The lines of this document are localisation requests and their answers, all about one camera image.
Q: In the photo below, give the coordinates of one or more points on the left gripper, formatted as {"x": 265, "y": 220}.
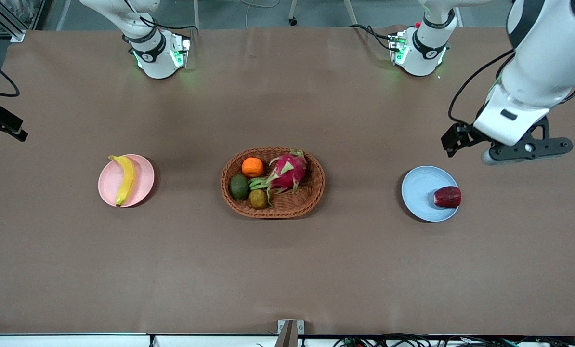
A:
{"x": 464, "y": 133}

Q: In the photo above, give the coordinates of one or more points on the red apple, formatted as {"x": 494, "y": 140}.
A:
{"x": 448, "y": 197}

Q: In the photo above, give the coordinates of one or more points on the yellow banana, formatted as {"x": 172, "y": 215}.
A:
{"x": 126, "y": 178}

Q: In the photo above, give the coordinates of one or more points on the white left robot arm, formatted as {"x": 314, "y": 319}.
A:
{"x": 552, "y": 48}

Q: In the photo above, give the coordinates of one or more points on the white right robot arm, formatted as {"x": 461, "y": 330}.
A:
{"x": 155, "y": 58}

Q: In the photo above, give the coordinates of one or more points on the blue plate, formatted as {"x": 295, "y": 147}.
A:
{"x": 422, "y": 193}

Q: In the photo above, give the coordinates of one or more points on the pink plate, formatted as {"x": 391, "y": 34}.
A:
{"x": 143, "y": 185}

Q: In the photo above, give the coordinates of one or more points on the pink dragon fruit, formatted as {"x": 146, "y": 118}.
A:
{"x": 287, "y": 171}

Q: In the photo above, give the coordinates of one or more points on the brown wicker basket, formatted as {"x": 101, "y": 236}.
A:
{"x": 287, "y": 208}

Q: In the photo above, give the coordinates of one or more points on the orange fruit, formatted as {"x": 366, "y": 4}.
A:
{"x": 252, "y": 167}

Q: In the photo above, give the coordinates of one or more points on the brown kiwi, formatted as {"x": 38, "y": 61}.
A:
{"x": 258, "y": 198}

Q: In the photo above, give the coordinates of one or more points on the brown table cover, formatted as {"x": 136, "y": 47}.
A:
{"x": 287, "y": 270}

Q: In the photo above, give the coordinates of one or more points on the green avocado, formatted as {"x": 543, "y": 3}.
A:
{"x": 239, "y": 186}

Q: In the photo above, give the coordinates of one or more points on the aluminium frame post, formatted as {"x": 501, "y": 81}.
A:
{"x": 8, "y": 21}

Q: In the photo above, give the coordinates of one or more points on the white table edge rail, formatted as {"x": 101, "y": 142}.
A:
{"x": 75, "y": 340}

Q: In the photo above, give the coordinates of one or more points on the grey metal camera mount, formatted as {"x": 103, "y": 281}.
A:
{"x": 290, "y": 332}

